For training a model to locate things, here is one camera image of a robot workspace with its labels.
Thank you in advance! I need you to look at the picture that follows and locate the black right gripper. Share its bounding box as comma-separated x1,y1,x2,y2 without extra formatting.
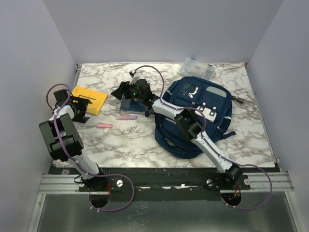
111,81,144,102

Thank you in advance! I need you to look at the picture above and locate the yellow paperback book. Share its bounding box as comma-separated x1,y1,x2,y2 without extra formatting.
72,86,108,116

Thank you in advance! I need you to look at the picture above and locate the navy blue student backpack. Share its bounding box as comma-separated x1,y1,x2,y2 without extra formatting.
144,76,237,160

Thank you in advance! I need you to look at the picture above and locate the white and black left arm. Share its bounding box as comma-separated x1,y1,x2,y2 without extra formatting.
39,89,108,191

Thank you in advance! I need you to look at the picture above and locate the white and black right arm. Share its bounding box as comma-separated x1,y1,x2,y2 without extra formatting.
111,76,243,189

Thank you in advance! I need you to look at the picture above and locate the dark blue thin notebook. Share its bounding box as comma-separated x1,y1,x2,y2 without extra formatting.
120,95,147,114

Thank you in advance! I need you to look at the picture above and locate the pink highlighter pen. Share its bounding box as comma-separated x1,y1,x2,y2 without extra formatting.
116,115,138,120

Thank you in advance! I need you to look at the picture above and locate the clear plastic screw organiser box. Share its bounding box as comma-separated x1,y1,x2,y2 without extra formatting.
179,58,215,80

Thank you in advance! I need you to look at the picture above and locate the black and white cylinder tool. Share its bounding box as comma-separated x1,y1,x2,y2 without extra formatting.
232,96,245,104

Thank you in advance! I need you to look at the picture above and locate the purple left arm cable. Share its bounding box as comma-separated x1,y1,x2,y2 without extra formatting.
46,83,135,213

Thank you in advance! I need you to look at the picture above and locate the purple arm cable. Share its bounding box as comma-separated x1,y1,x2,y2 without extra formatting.
46,83,135,213
135,65,273,211

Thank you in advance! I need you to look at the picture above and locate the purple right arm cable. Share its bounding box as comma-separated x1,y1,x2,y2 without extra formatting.
135,65,273,211

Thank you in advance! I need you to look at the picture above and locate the aluminium front mounting rail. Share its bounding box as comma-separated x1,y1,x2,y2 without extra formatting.
26,166,300,232

